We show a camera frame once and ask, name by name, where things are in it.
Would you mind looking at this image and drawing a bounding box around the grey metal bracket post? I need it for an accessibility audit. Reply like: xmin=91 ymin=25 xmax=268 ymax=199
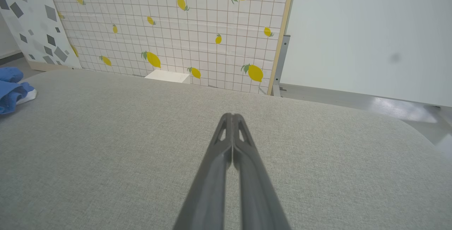
xmin=272 ymin=35 xmax=291 ymax=97

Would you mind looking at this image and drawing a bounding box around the white rectangular box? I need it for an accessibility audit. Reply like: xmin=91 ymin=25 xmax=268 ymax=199
xmin=145 ymin=69 xmax=191 ymax=84

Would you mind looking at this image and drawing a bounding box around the plain white board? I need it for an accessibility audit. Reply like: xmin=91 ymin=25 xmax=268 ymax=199
xmin=280 ymin=0 xmax=452 ymax=107

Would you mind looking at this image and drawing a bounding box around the grey fabric sofa cushion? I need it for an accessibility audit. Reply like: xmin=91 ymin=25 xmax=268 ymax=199
xmin=0 ymin=69 xmax=452 ymax=230

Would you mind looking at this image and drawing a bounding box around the grey diamond print panel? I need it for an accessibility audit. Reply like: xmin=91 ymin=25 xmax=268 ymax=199
xmin=0 ymin=0 xmax=82 ymax=71

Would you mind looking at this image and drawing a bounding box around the lemon print tiled panel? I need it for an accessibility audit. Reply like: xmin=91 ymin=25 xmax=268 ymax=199
xmin=45 ymin=0 xmax=298 ymax=96

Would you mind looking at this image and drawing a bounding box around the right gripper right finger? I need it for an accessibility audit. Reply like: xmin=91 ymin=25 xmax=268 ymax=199
xmin=232 ymin=113 xmax=292 ymax=230

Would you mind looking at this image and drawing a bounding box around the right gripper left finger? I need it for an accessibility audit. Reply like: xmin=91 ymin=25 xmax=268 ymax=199
xmin=173 ymin=113 xmax=233 ymax=230

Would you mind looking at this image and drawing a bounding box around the blue and white garment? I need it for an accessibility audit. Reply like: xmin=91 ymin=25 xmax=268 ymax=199
xmin=0 ymin=67 xmax=37 ymax=114

